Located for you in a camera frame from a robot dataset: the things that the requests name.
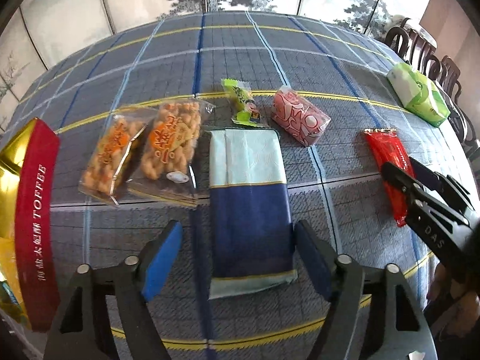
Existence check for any red foil snack packet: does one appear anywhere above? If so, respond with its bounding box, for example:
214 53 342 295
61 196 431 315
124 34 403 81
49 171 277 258
364 128 415 228

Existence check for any blue white paper packet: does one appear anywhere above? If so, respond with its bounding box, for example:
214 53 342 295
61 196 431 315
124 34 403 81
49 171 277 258
209 129 298 299

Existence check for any green tissue pack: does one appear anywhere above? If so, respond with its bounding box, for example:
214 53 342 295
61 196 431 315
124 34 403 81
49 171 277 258
386 63 451 128

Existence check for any pink white snack packet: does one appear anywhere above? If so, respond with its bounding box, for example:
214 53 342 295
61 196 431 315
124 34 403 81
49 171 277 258
271 85 331 147

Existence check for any dark wooden chair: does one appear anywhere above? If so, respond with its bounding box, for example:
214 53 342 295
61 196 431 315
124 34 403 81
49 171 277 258
383 16 479 162

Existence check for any green cartoon candy packet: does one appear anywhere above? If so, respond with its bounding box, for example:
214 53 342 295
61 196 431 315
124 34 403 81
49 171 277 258
221 78 266 128

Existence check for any blue plaid tablecloth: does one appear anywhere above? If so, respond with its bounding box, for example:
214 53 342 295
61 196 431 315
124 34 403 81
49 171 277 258
1 11 475 359

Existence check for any gold red toffee tin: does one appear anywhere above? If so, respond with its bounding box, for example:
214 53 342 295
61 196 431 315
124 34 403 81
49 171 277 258
1 118 59 332

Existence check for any right fried twist snack bag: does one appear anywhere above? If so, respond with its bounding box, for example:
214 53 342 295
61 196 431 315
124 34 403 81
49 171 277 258
127 97 215 207

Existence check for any fried twist snack bag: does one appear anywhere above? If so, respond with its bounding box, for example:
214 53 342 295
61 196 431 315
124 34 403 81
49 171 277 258
127 97 215 207
79 106 156 206

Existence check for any left fried twist snack bag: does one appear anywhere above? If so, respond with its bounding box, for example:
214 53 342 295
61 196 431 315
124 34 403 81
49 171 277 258
79 106 156 206

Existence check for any painted folding screen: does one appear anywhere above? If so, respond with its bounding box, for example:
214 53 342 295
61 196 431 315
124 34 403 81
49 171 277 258
1 0 430 128

